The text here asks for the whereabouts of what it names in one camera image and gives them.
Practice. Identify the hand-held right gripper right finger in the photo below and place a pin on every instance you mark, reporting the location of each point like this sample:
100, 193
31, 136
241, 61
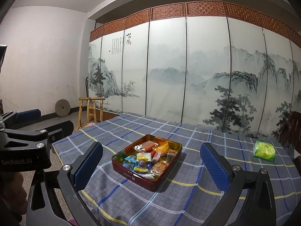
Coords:
214, 167

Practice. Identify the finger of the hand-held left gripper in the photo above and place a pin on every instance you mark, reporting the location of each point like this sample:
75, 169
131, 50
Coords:
29, 115
61, 131

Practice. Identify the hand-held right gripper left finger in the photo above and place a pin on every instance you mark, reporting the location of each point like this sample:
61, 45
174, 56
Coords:
89, 163

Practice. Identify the small blue snack packet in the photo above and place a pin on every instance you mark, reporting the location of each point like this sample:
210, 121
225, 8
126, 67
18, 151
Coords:
128, 166

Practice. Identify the teal snack packet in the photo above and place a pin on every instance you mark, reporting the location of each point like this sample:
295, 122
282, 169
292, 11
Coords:
129, 159

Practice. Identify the yellow snack packet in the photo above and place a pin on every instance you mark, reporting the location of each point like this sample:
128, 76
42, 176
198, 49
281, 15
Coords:
141, 168

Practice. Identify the orange brown snack packet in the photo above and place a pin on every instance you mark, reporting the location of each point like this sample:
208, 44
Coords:
159, 167

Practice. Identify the dark red tin box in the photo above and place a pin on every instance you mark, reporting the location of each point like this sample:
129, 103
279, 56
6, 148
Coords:
141, 181

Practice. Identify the blue silver cracker packet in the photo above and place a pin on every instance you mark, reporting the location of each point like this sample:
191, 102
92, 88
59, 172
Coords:
144, 157

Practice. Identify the clear peanut snack bag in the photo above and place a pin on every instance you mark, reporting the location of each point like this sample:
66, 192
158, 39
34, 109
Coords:
145, 145

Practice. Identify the person's left hand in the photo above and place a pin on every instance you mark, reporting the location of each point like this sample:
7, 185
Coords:
11, 193

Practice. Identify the round grey millstone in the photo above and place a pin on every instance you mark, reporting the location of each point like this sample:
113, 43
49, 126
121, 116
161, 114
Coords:
63, 108

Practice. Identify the blue plaid tablecloth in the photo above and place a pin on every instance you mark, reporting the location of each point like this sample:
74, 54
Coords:
199, 146

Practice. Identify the light wooden stool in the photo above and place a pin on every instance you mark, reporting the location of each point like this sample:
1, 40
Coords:
91, 108

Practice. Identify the green tissue pack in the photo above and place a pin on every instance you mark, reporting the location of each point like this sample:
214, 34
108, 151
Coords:
264, 151

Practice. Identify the dark wooden chair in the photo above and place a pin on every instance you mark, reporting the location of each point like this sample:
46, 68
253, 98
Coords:
290, 127

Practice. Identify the landscape painted folding screen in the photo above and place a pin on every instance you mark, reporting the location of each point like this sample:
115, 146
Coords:
188, 63

